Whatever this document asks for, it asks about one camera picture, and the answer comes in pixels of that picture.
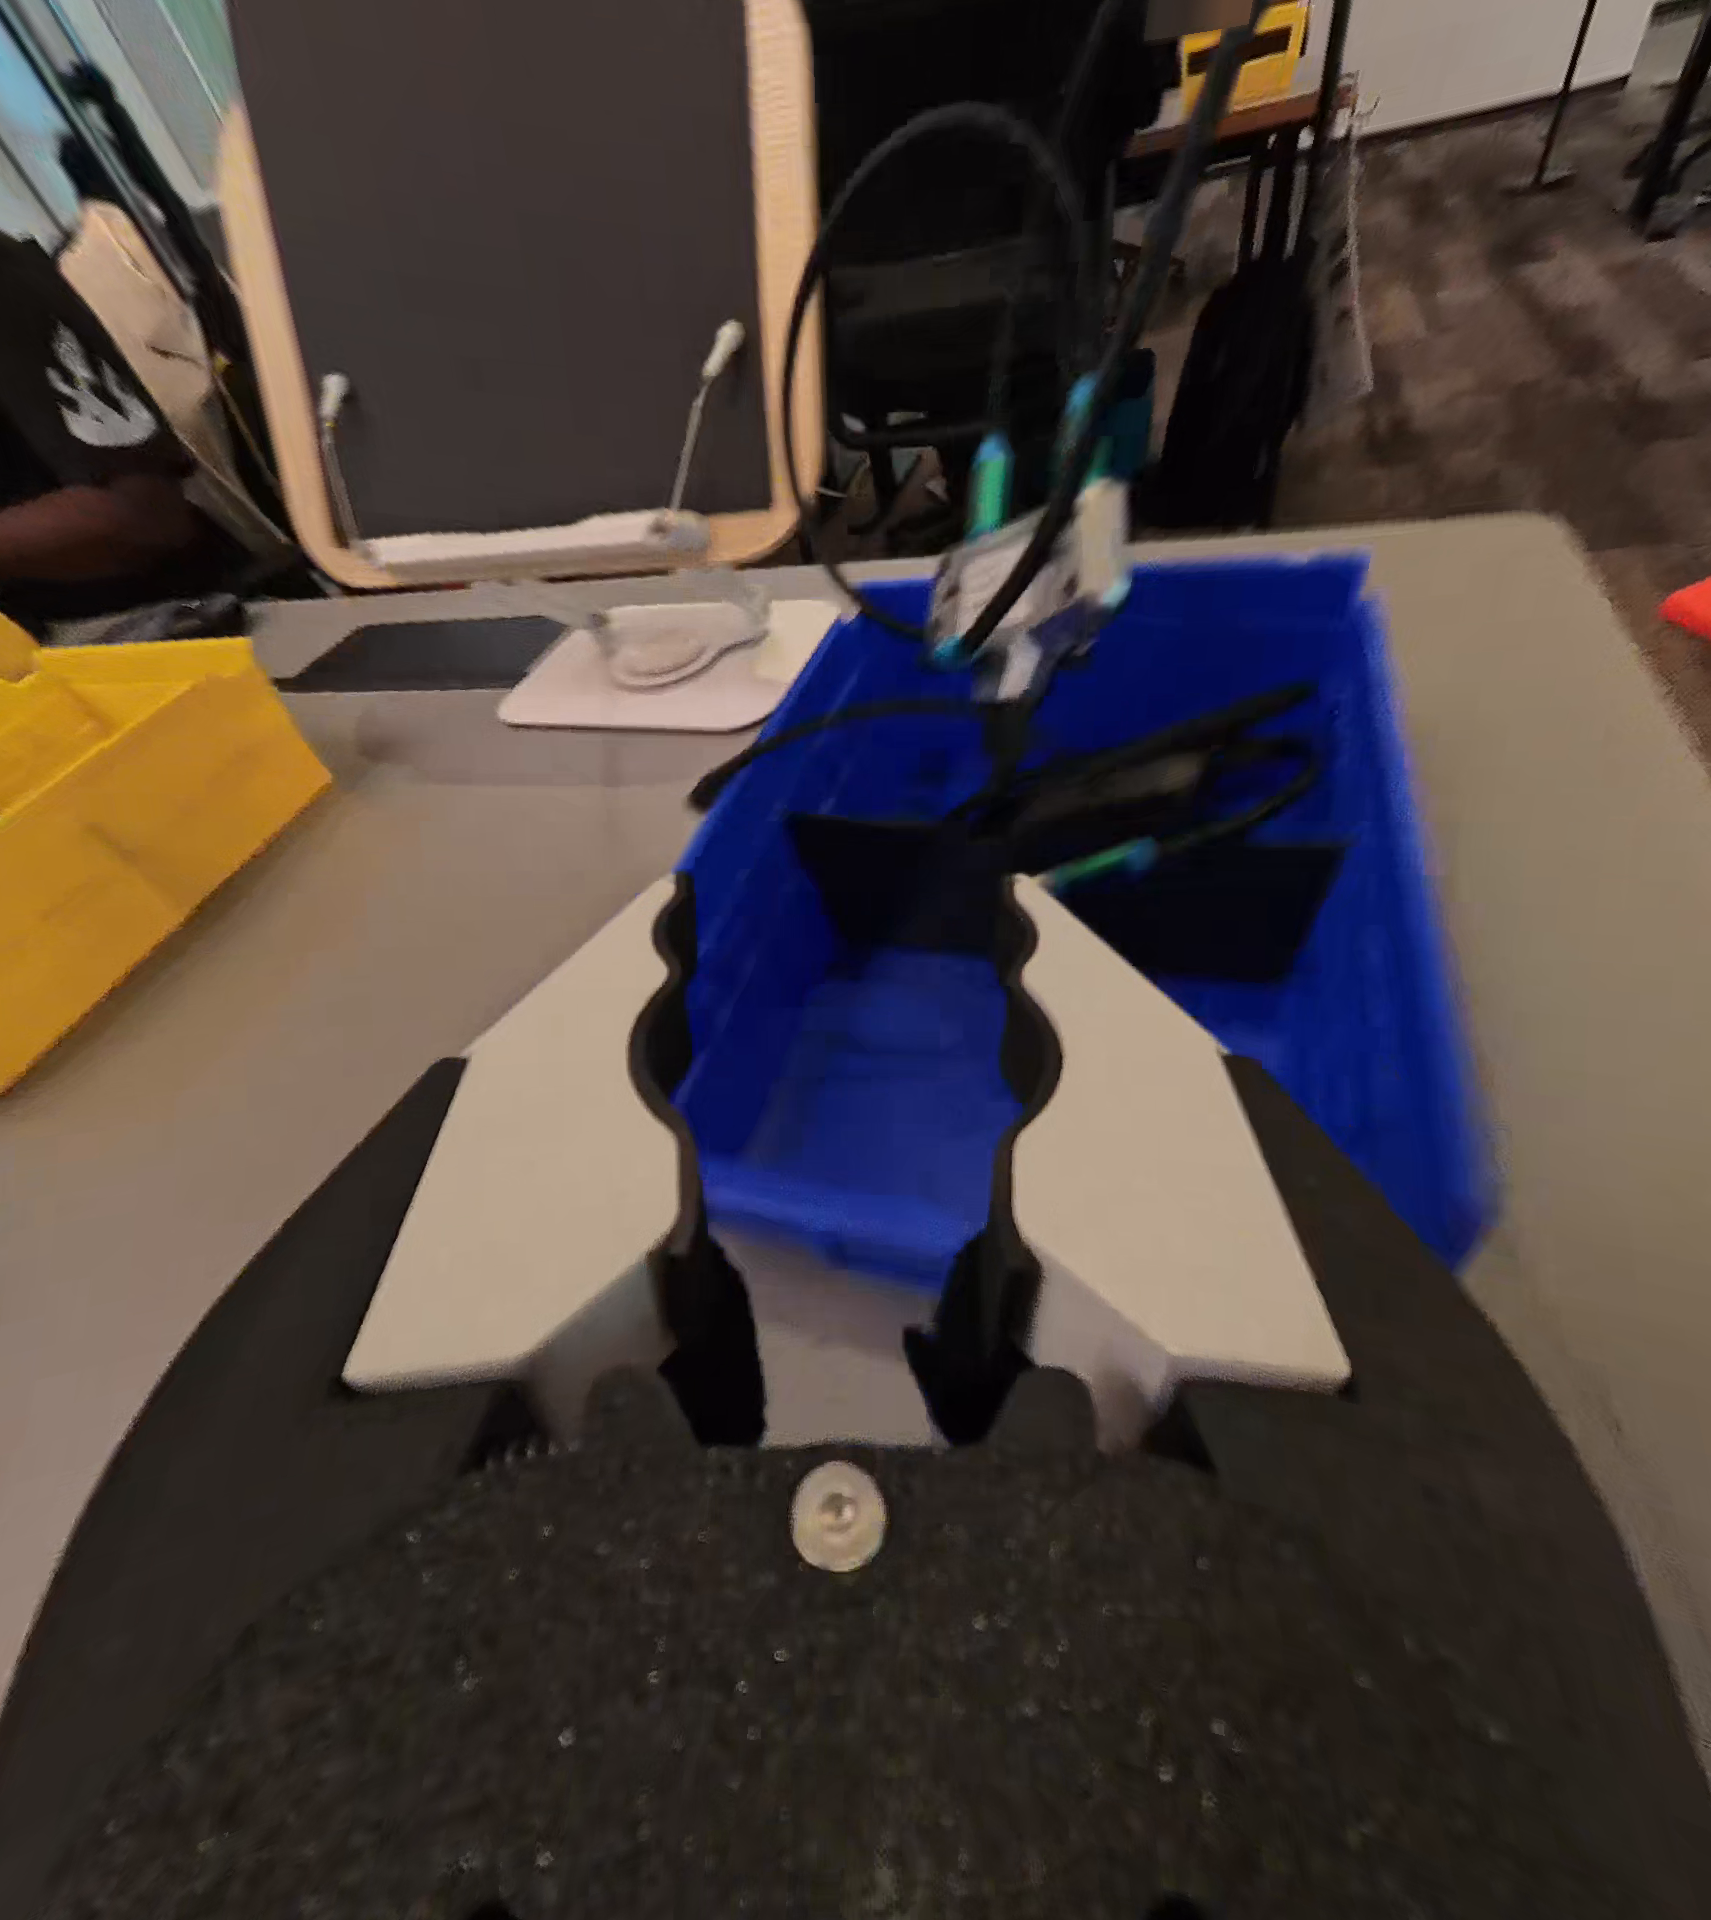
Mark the silver flat pouch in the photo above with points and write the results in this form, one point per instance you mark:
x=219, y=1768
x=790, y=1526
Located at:
x=421, y=654

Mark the book stand with black board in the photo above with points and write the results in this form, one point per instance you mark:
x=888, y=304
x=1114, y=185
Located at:
x=495, y=270

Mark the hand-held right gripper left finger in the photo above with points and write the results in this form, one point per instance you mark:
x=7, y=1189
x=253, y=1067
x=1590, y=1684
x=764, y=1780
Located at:
x=527, y=1200

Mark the blue plastic bin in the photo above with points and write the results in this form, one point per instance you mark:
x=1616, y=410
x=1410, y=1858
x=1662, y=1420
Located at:
x=856, y=1080

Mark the yellow box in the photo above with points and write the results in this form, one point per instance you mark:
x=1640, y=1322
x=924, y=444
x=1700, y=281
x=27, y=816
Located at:
x=1246, y=61

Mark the black office chair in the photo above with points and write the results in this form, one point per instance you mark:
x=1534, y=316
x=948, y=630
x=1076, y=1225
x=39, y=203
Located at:
x=946, y=330

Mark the black backpack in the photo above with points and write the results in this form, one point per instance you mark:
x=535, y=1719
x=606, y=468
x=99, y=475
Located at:
x=1238, y=390

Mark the yellow plastic bin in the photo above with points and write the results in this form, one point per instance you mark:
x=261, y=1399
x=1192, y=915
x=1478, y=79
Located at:
x=121, y=840

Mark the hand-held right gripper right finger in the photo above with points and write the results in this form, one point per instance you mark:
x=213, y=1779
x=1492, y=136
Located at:
x=1170, y=1200

